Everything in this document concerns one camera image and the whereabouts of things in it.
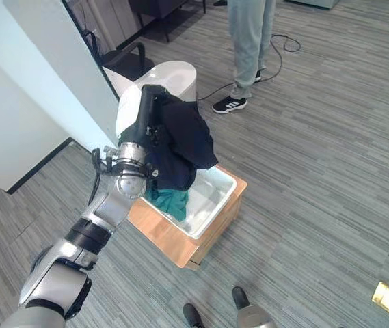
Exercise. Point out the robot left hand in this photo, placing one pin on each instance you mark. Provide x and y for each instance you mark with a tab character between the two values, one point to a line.
133	112

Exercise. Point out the dark navy garment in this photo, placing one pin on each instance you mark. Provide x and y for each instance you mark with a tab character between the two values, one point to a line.
184	136

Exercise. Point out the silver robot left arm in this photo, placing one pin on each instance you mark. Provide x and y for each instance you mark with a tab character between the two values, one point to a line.
91	225

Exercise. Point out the white plastic laundry basket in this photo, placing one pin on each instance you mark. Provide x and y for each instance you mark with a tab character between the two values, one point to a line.
204	201

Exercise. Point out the black chair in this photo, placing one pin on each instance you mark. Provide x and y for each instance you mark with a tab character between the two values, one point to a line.
125	58

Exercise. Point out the white rounded side table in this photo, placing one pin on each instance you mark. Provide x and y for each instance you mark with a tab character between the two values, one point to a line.
177	77

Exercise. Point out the dark cabinet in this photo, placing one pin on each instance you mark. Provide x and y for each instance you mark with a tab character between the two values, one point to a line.
125	17

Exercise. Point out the teal green garment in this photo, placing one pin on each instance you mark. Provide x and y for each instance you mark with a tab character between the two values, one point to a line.
172	203

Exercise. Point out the person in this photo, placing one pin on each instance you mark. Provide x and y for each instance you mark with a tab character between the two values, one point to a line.
245	51

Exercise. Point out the wooden box stand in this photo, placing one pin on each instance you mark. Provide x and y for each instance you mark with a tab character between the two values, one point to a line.
180	244

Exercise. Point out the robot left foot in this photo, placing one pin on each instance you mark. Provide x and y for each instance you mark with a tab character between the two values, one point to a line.
194	316

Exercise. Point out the brass floor outlet plate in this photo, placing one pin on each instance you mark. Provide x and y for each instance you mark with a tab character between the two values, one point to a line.
387	297

